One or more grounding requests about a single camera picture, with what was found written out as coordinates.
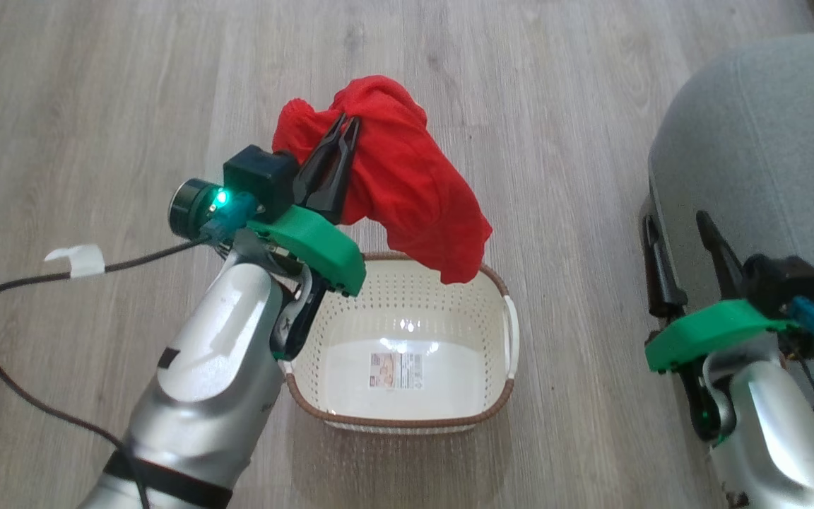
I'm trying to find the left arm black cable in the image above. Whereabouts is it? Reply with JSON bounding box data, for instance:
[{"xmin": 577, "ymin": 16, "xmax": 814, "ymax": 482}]
[{"xmin": 0, "ymin": 235, "xmax": 211, "ymax": 509}]

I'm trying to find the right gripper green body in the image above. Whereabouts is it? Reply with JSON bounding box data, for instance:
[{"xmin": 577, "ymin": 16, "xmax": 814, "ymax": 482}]
[{"xmin": 645, "ymin": 298, "xmax": 801, "ymax": 374}]

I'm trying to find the red cloth garment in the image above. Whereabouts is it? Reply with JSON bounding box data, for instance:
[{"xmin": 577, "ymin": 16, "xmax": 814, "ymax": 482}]
[{"xmin": 271, "ymin": 75, "xmax": 493, "ymax": 285}]

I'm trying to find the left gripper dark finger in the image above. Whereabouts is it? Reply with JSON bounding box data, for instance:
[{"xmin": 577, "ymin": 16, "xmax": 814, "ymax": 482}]
[
  {"xmin": 293, "ymin": 112, "xmax": 348, "ymax": 207},
  {"xmin": 311, "ymin": 117, "xmax": 362, "ymax": 225}
]

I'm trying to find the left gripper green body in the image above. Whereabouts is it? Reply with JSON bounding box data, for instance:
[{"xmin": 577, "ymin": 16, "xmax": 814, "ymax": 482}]
[{"xmin": 245, "ymin": 205, "xmax": 367, "ymax": 298}]

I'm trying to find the grey and yellow sofa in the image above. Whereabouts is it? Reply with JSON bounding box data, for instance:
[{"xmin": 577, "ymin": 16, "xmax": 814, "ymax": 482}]
[{"xmin": 639, "ymin": 32, "xmax": 814, "ymax": 509}]

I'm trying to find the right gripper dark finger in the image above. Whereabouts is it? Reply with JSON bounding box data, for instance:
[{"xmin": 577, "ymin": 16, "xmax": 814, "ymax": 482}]
[
  {"xmin": 695, "ymin": 210, "xmax": 745, "ymax": 300},
  {"xmin": 643, "ymin": 212, "xmax": 688, "ymax": 320}
]

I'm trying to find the white perforated laundry basket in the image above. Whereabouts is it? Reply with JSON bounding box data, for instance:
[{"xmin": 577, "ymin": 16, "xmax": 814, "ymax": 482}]
[{"xmin": 283, "ymin": 252, "xmax": 521, "ymax": 433}]

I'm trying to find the basket label sticker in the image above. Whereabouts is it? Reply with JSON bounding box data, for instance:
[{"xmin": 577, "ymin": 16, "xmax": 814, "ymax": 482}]
[{"xmin": 369, "ymin": 352, "xmax": 425, "ymax": 392}]

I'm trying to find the white tape tag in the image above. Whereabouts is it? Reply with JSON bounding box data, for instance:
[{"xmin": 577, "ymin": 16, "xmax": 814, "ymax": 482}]
[{"xmin": 45, "ymin": 244, "xmax": 106, "ymax": 279}]

